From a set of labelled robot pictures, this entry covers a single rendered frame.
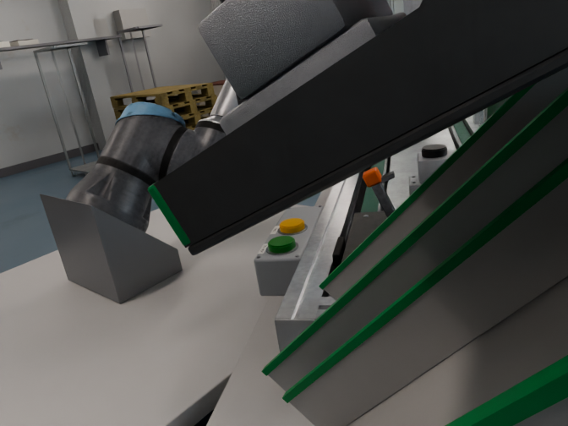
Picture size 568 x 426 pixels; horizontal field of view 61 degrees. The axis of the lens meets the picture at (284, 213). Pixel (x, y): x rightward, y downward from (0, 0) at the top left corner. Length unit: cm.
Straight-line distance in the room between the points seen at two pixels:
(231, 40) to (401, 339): 19
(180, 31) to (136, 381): 887
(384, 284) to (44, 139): 779
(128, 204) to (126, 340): 24
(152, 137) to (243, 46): 75
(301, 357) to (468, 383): 13
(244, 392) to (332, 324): 30
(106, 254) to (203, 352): 26
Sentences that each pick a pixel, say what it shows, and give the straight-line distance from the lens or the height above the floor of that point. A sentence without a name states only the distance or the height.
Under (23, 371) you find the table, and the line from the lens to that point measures 80.
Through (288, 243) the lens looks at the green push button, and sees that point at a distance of 68.
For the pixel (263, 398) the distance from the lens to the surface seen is 60.
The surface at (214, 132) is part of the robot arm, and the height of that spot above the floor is 110.
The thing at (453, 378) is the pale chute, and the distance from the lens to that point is 27.
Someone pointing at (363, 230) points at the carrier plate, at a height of 97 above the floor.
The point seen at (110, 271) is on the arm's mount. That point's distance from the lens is 86.
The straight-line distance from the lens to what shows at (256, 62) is 17.
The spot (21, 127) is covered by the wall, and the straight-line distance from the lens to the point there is 790.
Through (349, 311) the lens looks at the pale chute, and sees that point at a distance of 31.
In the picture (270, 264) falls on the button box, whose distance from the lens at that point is 68.
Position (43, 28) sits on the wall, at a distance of 816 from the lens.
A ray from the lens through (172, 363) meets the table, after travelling 69.
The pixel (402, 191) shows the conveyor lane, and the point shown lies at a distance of 102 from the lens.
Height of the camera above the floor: 124
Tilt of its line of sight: 20 degrees down
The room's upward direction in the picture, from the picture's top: 9 degrees counter-clockwise
